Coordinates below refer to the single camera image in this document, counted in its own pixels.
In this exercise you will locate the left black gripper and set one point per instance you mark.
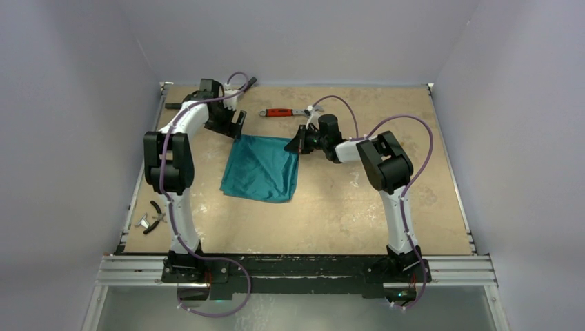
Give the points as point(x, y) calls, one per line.
point(230, 129)

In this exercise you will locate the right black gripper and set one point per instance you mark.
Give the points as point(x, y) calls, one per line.
point(303, 141)

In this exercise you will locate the teal cloth napkin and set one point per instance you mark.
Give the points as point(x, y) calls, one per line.
point(259, 169)

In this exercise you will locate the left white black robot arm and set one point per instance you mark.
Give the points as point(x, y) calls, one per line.
point(169, 167)

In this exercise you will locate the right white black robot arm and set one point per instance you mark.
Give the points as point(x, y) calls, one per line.
point(388, 169)

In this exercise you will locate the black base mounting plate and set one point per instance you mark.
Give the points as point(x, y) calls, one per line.
point(365, 275)

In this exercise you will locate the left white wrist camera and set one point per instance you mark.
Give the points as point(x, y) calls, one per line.
point(232, 98)

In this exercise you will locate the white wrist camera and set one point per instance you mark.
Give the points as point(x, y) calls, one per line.
point(312, 113)
point(232, 98)

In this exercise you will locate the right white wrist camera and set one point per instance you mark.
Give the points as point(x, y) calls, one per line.
point(312, 113)

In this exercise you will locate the red handled adjustable wrench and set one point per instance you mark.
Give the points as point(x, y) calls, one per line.
point(283, 112)

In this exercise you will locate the black handled pliers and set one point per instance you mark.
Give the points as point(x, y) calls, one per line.
point(148, 226)

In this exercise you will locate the aluminium rail frame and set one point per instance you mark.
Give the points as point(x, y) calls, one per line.
point(334, 210)

